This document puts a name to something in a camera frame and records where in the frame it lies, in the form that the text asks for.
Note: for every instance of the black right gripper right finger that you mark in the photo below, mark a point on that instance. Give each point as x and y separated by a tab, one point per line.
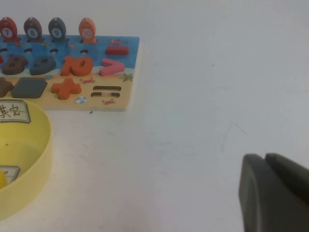
289	169

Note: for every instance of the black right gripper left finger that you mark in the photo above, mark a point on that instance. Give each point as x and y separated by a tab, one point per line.
263	198

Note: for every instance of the pink greater-than sign piece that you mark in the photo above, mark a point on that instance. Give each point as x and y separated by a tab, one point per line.
108	70

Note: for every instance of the red minus sign piece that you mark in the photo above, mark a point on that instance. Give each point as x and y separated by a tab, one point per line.
117	50

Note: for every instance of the colourful wooden puzzle board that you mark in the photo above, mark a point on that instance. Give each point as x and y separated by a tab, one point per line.
72	104

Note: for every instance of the orange plus sign piece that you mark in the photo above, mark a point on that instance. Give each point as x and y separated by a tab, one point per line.
66	89

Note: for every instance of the yellow plastic bowl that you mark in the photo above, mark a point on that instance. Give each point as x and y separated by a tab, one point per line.
31	145

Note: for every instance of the orange fish piece number 10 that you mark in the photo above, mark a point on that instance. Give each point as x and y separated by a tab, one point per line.
87	32

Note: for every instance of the grey fish piece number 9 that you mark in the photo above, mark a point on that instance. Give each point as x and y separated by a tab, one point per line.
57	32

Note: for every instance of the brown fish piece number 8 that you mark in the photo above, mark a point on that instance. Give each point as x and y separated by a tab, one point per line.
32	32

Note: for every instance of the red fish piece number 7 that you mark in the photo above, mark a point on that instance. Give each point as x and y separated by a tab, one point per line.
7	32

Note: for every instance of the orange wooden number 10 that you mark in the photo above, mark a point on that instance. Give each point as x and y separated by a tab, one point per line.
70	66

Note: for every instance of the grey wooden digit 9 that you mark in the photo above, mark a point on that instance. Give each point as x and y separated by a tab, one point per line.
39	68

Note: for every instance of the grey square block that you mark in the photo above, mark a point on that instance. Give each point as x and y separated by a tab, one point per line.
29	88

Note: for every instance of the brown star block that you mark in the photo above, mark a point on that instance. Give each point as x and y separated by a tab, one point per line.
4	87

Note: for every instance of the brown wooden digit 8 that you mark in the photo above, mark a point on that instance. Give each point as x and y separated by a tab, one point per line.
10	67

